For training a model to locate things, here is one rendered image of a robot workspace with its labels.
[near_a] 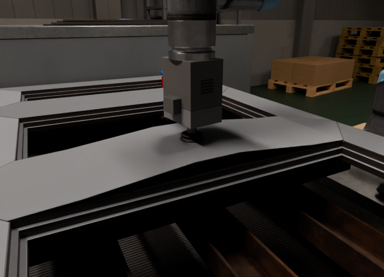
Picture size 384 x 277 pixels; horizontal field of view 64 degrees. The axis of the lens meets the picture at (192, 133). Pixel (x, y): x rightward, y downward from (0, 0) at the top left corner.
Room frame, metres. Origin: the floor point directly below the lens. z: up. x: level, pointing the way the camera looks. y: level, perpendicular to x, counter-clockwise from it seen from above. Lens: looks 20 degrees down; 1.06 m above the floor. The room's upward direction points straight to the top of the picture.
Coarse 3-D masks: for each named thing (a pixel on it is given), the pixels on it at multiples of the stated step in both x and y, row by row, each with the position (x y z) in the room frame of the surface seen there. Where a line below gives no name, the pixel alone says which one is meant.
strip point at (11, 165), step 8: (0, 168) 0.43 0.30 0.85; (8, 168) 0.43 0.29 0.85; (0, 176) 0.40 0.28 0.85; (8, 176) 0.40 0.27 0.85; (0, 184) 0.38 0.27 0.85; (8, 184) 0.38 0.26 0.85; (0, 192) 0.36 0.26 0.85; (8, 192) 0.35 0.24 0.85; (0, 200) 0.34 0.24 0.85; (8, 200) 0.34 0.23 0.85; (0, 208) 0.32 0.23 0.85; (8, 208) 0.32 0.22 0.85; (0, 216) 0.30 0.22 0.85; (8, 216) 0.30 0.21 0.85
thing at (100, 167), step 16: (96, 144) 0.50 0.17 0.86; (112, 144) 0.49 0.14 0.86; (80, 160) 0.44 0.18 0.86; (96, 160) 0.44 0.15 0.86; (112, 160) 0.43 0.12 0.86; (128, 160) 0.43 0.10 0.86; (80, 176) 0.39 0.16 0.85; (96, 176) 0.39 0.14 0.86; (112, 176) 0.38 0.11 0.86; (128, 176) 0.38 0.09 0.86; (80, 192) 0.35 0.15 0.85; (96, 192) 0.34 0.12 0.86
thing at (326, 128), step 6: (294, 120) 0.67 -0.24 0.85; (300, 120) 0.67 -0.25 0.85; (306, 120) 0.67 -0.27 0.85; (312, 120) 0.68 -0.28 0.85; (312, 126) 0.63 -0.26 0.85; (318, 126) 0.63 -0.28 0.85; (324, 126) 0.63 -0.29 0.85; (330, 126) 0.63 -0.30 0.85; (336, 126) 0.63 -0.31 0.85; (324, 132) 0.59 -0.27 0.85; (330, 132) 0.59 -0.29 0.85; (336, 132) 0.59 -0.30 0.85; (342, 138) 0.56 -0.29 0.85
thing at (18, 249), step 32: (32, 96) 1.00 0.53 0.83; (64, 96) 1.04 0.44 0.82; (32, 128) 0.69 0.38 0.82; (224, 160) 0.46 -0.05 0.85; (256, 160) 0.46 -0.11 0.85; (288, 160) 0.48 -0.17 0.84; (320, 160) 0.50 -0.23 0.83; (352, 160) 0.51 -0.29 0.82; (128, 192) 0.36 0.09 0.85; (160, 192) 0.37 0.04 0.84; (192, 192) 0.39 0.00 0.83; (224, 192) 0.41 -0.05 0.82; (32, 224) 0.30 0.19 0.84; (64, 224) 0.31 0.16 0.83; (96, 224) 0.32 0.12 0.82
